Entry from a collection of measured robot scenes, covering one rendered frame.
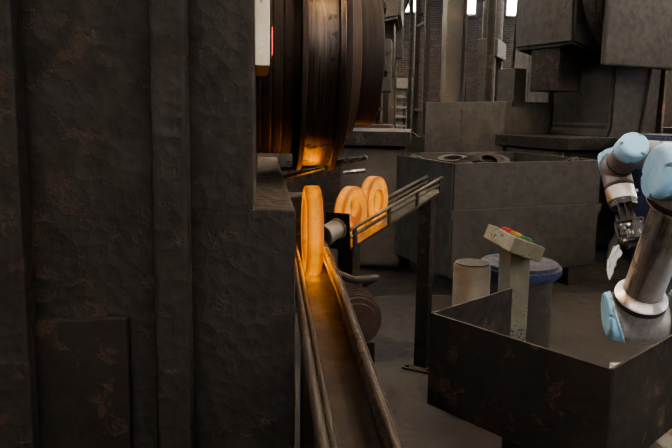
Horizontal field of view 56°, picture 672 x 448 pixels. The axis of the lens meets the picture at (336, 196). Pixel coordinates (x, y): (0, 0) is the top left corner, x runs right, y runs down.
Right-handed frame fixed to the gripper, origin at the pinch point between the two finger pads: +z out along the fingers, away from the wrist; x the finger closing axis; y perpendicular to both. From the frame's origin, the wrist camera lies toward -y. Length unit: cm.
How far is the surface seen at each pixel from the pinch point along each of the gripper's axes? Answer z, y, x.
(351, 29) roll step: -27, 93, -41
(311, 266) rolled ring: 5, 66, -63
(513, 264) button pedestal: -17.7, -29.8, -34.6
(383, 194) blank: -38, 0, -67
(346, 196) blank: -29, 24, -71
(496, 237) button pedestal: -28, -29, -38
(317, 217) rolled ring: -3, 71, -59
